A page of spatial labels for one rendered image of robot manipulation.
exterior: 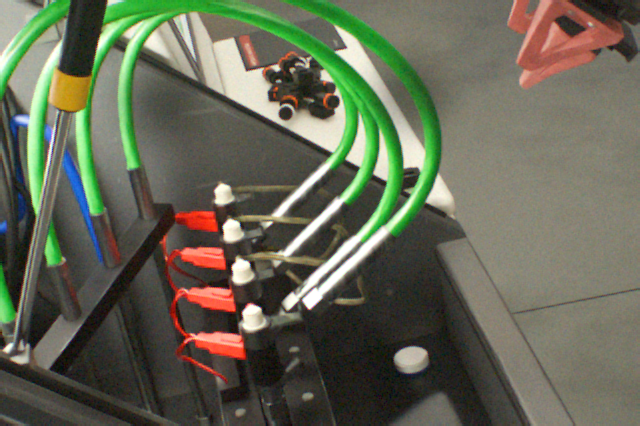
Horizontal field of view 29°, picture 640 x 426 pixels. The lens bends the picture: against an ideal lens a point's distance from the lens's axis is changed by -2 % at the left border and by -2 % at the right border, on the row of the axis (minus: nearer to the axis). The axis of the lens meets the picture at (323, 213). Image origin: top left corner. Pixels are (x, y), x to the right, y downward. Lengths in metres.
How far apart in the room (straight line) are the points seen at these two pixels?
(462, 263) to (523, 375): 0.22
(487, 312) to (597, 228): 2.00
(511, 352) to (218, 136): 0.38
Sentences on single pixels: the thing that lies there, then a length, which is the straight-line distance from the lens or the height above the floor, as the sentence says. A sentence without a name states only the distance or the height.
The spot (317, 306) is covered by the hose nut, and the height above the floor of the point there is 1.11.
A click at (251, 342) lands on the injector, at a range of 1.07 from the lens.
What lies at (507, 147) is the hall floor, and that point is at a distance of 3.75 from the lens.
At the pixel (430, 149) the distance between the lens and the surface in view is 1.02.
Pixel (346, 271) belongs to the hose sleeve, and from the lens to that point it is 1.05.
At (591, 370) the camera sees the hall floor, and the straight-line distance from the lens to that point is 2.79.
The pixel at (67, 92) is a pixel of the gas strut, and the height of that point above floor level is 1.46.
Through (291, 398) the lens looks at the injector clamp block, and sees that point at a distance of 1.18.
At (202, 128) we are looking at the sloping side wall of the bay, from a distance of 1.33.
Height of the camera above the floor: 1.68
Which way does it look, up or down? 28 degrees down
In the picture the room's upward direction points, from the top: 11 degrees counter-clockwise
